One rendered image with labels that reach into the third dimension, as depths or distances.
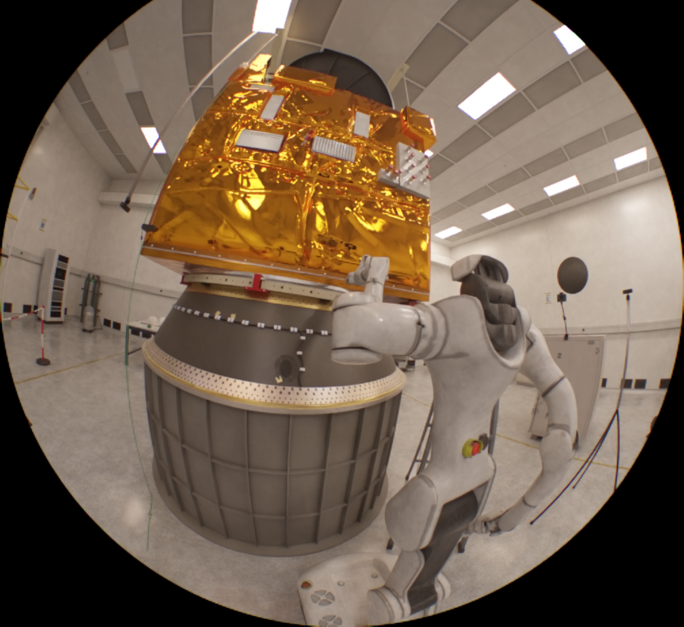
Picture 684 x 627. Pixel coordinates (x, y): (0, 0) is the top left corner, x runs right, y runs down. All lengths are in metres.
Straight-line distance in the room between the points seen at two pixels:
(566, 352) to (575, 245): 4.87
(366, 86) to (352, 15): 1.41
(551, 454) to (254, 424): 1.04
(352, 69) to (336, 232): 2.13
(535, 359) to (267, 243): 1.24
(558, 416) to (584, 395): 2.88
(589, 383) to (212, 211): 4.05
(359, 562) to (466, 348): 1.23
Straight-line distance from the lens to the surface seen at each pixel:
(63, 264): 8.13
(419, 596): 0.88
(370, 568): 1.43
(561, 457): 0.62
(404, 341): 0.34
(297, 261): 1.28
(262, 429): 1.07
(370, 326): 0.32
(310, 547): 1.80
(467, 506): 0.61
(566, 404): 0.61
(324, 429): 1.13
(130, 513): 2.07
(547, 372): 0.61
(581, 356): 3.42
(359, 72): 2.91
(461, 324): 0.37
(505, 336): 0.41
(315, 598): 1.27
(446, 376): 0.42
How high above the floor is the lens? 1.55
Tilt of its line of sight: 9 degrees up
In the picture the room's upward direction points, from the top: 6 degrees clockwise
